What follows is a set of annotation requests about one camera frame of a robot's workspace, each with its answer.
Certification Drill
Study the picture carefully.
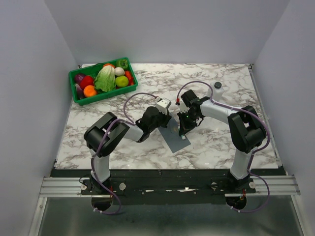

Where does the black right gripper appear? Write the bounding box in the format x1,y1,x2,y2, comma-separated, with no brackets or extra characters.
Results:
177,110,199,135

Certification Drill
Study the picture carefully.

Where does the grey envelope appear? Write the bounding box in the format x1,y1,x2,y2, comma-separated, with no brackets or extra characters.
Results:
158,117,191,153

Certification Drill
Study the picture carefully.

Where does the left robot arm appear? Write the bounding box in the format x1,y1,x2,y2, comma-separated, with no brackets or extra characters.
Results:
84,106,171,194

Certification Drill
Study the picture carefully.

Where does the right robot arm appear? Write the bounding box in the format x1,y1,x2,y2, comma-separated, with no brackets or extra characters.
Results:
177,90,267,193

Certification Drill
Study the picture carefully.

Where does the white plastic bottle black cap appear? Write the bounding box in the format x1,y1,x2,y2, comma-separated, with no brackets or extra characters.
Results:
210,81,224,102

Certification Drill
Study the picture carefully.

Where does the orange carrot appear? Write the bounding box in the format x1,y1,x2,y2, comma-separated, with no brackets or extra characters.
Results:
125,71,134,86

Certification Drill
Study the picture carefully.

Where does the green apple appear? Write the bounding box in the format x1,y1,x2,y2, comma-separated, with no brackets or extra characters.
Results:
115,75,129,88

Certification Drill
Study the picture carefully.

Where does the white mushroom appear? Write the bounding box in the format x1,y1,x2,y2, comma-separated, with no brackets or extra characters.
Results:
114,67,125,77

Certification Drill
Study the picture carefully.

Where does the green lettuce leaf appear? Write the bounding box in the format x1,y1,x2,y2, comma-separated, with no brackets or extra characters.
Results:
94,65,116,92

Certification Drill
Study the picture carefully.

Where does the green bell pepper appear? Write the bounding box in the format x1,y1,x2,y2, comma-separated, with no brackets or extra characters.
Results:
116,59,129,70

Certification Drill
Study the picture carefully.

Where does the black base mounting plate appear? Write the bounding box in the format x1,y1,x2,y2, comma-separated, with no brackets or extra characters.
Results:
51,168,296,210

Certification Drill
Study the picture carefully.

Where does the orange fruit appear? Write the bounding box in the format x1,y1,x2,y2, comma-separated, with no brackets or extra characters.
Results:
83,85,98,98

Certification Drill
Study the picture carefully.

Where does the red tomato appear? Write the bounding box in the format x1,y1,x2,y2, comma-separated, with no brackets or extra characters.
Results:
79,75,94,90

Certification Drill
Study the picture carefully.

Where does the purple eggplant slice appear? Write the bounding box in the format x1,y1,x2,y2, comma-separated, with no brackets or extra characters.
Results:
75,84,85,100

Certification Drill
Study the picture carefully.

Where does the green plastic vegetable bin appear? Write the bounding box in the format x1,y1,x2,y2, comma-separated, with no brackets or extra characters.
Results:
68,58,138,106

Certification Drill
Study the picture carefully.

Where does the purple onion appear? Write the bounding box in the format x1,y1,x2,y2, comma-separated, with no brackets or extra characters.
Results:
74,73,86,84

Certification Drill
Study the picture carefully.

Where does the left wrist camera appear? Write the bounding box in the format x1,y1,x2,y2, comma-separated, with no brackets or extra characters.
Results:
155,97,171,115

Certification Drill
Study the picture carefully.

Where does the aluminium frame rail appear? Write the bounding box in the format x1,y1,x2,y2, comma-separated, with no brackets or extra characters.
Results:
27,177,92,236

